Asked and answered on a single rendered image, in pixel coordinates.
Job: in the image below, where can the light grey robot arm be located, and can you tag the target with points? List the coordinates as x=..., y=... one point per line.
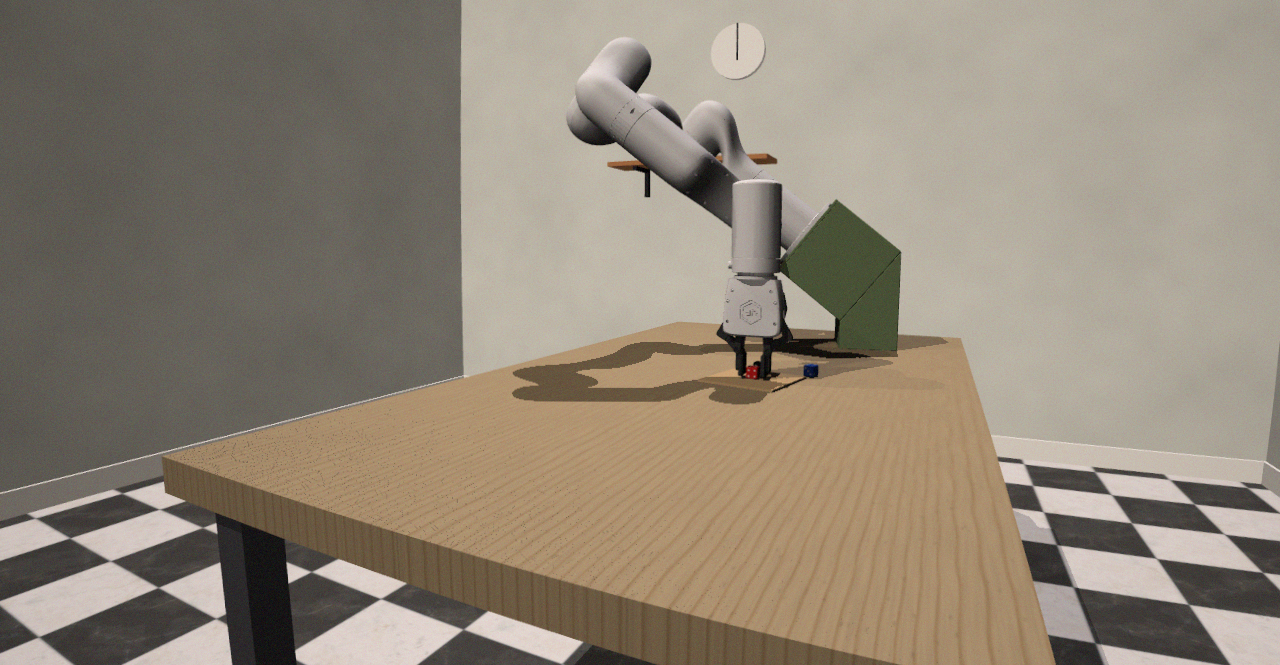
x=752, y=207

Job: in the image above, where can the tan flat mat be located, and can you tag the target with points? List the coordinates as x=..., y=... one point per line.
x=773, y=382

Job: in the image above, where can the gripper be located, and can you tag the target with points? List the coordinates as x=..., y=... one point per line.
x=754, y=307

